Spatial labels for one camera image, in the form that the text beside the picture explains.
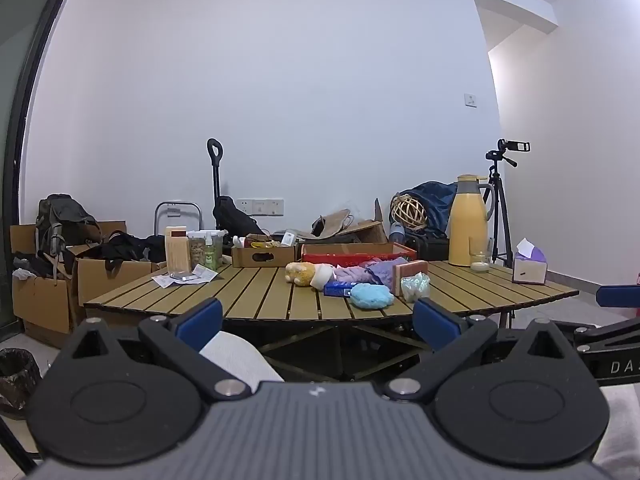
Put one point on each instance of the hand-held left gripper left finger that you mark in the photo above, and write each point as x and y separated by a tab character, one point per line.
202	317

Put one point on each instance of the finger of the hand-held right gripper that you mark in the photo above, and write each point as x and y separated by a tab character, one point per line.
592	334
620	296

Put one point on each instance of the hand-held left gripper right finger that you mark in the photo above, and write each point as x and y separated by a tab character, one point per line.
435	322

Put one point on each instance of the clear plastic bag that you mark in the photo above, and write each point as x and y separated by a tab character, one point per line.
415	287

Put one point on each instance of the pink sponge block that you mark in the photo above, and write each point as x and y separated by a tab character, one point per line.
407	269

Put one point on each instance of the blue plush toy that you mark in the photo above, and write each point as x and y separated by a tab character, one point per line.
372	296

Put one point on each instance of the purple cloth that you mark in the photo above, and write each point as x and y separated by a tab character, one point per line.
382	272

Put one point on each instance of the pale pink plush toy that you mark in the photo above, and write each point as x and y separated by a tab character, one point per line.
350	275

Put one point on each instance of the blue tissue packet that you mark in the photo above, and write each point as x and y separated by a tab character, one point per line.
337	289

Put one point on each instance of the yellow plush toy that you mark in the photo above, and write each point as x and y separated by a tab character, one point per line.
300	272

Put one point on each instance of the red cardboard box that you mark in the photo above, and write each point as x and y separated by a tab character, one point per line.
320	259

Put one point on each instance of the white paper sheet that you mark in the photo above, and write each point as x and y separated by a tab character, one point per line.
161	281
206	272

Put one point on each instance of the green spray bottle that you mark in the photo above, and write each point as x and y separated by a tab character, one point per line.
210	257

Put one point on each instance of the tall wooden box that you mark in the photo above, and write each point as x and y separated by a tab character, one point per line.
177	255

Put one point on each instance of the person's right leg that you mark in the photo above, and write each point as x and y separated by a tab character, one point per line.
622	435

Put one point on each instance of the clear jar with white lid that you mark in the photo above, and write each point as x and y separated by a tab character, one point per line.
196	247

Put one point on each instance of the small brown cardboard box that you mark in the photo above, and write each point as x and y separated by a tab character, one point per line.
240	257

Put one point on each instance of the black suitcase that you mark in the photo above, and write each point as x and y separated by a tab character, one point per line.
430	249

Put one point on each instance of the clear glass cup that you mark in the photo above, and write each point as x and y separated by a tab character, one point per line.
480	262

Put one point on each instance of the purple tissue box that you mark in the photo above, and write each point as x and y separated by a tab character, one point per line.
530	270

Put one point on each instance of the yellow snack packet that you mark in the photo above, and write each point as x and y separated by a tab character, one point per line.
262	245

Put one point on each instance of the brown cardboard box with clothes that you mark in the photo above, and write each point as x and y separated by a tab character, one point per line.
115	280

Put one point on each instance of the blue water bottle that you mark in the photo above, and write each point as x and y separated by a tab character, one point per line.
396	235

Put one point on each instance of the yellow thermos jug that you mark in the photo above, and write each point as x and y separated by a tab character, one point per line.
467	230

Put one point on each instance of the black bag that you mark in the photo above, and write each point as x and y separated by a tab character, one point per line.
232	217

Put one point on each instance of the black clothes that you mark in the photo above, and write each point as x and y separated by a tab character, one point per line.
125	247

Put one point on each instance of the large open cardboard box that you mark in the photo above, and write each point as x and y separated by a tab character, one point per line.
372	232

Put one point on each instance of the rattan ball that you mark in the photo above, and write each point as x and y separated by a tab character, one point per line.
407	210

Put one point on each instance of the blue jacket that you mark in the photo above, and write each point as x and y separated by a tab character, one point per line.
435	205

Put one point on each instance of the black tripod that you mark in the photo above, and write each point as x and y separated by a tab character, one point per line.
495	180

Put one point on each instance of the big brown cardboard box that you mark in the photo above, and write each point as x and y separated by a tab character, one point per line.
40	305

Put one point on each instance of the grey green backpack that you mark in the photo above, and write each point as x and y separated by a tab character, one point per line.
65	215

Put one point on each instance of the white crumpled paper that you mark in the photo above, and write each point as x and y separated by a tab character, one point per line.
22	274

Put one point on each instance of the dark trash bin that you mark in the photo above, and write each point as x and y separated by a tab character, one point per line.
17	380

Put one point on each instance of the black framed glass door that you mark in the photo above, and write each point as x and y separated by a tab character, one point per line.
20	35

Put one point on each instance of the white wall outlet strip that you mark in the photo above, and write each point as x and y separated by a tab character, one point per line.
260	207

